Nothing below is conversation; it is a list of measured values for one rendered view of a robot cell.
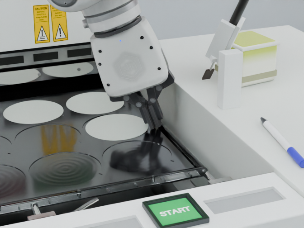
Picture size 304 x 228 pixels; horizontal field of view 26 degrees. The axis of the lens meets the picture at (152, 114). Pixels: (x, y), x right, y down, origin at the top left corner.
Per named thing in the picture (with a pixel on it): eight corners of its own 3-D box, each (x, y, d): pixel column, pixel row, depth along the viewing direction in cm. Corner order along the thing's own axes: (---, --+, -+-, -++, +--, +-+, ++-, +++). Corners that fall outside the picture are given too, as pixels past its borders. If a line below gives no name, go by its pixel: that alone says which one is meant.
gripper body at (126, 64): (78, 36, 96) (106, 103, 100) (144, 14, 94) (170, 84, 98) (87, 22, 103) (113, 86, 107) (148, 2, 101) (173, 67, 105)
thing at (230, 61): (202, 96, 100) (205, 11, 95) (225, 93, 102) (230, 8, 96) (220, 111, 95) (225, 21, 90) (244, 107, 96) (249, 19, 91)
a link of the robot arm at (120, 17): (76, 23, 95) (83, 42, 96) (133, 3, 93) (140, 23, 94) (85, 8, 103) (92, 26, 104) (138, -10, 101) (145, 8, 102)
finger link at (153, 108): (141, 91, 101) (155, 129, 104) (160, 85, 101) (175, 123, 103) (143, 83, 104) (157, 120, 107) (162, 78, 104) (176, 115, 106)
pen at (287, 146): (258, 115, 91) (300, 161, 79) (265, 114, 92) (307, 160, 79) (258, 121, 92) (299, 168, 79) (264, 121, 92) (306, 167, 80)
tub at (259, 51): (212, 74, 109) (214, 35, 106) (249, 67, 112) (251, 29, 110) (239, 89, 103) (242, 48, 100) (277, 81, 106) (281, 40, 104)
